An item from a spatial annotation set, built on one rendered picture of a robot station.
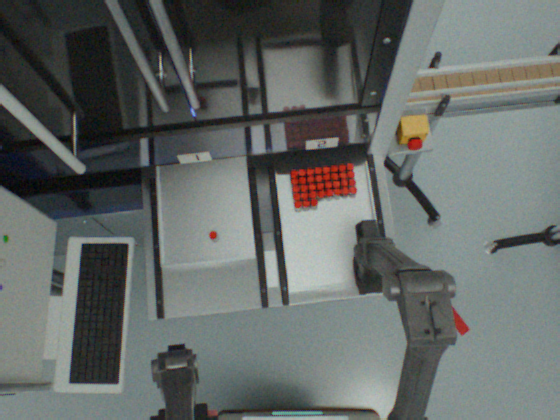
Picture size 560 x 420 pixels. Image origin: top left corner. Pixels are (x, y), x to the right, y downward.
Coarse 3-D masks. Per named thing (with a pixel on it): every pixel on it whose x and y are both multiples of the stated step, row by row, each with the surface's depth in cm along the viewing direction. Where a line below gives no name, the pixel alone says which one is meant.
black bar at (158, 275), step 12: (156, 204) 169; (156, 216) 168; (156, 228) 167; (156, 240) 166; (156, 252) 165; (156, 264) 164; (156, 276) 164; (156, 288) 163; (156, 300) 162; (156, 312) 161
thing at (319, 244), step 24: (360, 168) 172; (288, 192) 170; (360, 192) 170; (288, 216) 169; (312, 216) 168; (336, 216) 168; (360, 216) 168; (288, 240) 167; (312, 240) 167; (336, 240) 166; (288, 264) 165; (312, 264) 165; (336, 264) 165; (312, 288) 161
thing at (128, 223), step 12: (84, 216) 200; (96, 216) 201; (108, 216) 203; (120, 216) 204; (132, 216) 206; (60, 228) 211; (72, 228) 213; (84, 228) 214; (96, 228) 216; (108, 228) 218; (120, 228) 219; (132, 228) 221; (60, 240) 227; (60, 252) 245
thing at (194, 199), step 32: (224, 160) 174; (160, 192) 172; (192, 192) 171; (224, 192) 171; (160, 224) 167; (192, 224) 169; (224, 224) 169; (160, 256) 163; (192, 256) 167; (224, 256) 166
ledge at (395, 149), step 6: (396, 138) 174; (426, 138) 174; (396, 144) 173; (426, 144) 173; (432, 144) 173; (390, 150) 173; (396, 150) 173; (402, 150) 173; (408, 150) 173; (420, 150) 173; (426, 150) 173; (390, 156) 174
